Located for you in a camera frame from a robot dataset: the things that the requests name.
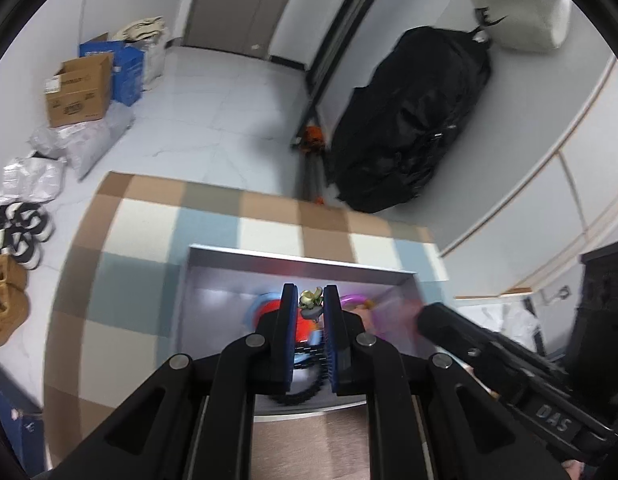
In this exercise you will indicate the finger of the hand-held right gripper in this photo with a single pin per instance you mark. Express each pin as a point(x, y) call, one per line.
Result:
point(439, 322)

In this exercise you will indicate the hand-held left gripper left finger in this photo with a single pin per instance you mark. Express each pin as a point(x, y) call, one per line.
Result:
point(287, 340)

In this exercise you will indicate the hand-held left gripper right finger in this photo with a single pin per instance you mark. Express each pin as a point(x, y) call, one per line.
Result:
point(331, 340)

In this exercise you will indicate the red round badge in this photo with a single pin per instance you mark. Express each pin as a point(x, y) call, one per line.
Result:
point(306, 332)

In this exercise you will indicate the silver cardboard box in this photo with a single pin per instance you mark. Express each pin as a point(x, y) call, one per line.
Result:
point(214, 310)

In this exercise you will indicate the white plastic bag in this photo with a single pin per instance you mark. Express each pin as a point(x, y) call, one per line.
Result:
point(514, 322)

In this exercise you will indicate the black cabinet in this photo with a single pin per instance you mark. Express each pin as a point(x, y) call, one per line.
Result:
point(606, 300)

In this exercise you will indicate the checked tablecloth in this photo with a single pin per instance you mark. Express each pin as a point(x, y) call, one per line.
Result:
point(139, 285)

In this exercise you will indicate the orange and black tripod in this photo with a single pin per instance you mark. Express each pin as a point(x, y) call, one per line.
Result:
point(311, 160)

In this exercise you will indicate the large black bag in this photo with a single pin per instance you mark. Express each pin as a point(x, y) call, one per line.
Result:
point(414, 120)

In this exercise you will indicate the grey plastic bag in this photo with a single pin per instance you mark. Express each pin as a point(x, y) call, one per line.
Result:
point(94, 140)

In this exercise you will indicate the brown slippers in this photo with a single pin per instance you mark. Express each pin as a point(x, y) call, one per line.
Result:
point(6, 300)

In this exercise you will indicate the dark blue flat box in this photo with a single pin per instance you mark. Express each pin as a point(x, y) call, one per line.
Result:
point(14, 425)

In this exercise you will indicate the black and white slippers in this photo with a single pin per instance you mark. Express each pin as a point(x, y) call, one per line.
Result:
point(21, 232)

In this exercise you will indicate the silver plastic bag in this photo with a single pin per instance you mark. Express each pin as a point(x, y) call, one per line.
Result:
point(31, 180)

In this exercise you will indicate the blue cardboard box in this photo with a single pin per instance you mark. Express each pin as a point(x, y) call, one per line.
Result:
point(129, 75)

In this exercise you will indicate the brown cardboard box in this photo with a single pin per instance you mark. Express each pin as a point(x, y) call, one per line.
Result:
point(79, 90)

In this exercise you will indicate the white tote bags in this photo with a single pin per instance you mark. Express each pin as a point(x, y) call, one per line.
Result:
point(149, 45)

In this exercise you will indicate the grey door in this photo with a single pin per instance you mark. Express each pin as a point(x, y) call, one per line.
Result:
point(239, 5)

